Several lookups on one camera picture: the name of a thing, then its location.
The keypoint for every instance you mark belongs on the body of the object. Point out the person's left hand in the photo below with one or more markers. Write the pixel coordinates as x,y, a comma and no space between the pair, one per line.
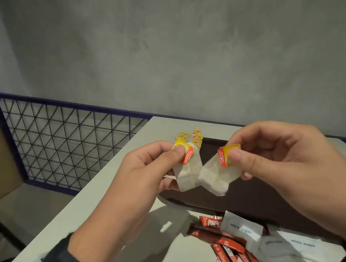
131,201

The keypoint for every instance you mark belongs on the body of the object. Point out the person's right hand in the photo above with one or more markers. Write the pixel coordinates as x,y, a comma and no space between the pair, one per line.
304,174

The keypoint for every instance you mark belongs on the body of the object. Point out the brown plastic tray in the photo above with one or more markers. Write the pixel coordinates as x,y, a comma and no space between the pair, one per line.
253,204

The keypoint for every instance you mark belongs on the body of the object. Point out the tea bag with yellow tag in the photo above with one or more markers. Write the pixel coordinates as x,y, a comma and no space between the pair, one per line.
188,176
216,178

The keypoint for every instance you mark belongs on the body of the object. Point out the pile of white sugar sachets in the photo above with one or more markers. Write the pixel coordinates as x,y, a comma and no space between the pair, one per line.
293,247

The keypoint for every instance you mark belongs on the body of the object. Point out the pile of red coffee sticks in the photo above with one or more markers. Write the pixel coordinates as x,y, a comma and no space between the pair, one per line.
225,251

